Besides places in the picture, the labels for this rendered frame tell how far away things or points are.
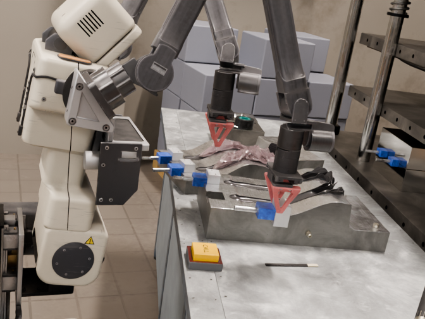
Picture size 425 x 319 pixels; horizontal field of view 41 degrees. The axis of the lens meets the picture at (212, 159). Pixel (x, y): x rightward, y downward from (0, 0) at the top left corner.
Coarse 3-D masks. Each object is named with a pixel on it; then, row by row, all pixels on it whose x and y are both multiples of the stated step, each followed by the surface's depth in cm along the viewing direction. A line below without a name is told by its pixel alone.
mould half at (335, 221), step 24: (312, 168) 172; (240, 192) 158; (264, 192) 162; (288, 192) 160; (216, 216) 145; (240, 216) 146; (312, 216) 149; (336, 216) 150; (360, 216) 161; (240, 240) 148; (264, 240) 149; (288, 240) 150; (312, 240) 151; (336, 240) 152; (360, 240) 153; (384, 240) 154
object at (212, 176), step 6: (192, 174) 162; (198, 174) 162; (204, 174) 163; (210, 174) 160; (216, 174) 160; (192, 180) 161; (198, 180) 160; (204, 180) 160; (210, 180) 160; (216, 180) 160; (198, 186) 160
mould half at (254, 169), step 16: (208, 144) 198; (256, 144) 209; (192, 160) 188; (208, 160) 189; (240, 160) 183; (304, 160) 188; (320, 160) 191; (240, 176) 180; (256, 176) 182; (192, 192) 175
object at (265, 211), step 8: (280, 200) 136; (240, 208) 134; (248, 208) 134; (256, 208) 135; (264, 208) 133; (272, 208) 134; (288, 208) 133; (264, 216) 134; (272, 216) 134; (280, 216) 134; (288, 216) 134; (272, 224) 135; (280, 224) 134
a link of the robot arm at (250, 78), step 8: (224, 48) 151; (232, 48) 151; (224, 56) 151; (232, 56) 151; (224, 64) 152; (232, 64) 151; (240, 64) 151; (240, 72) 151; (248, 72) 152; (256, 72) 152; (240, 80) 150; (248, 80) 150; (256, 80) 150; (240, 88) 151; (248, 88) 150; (256, 88) 150
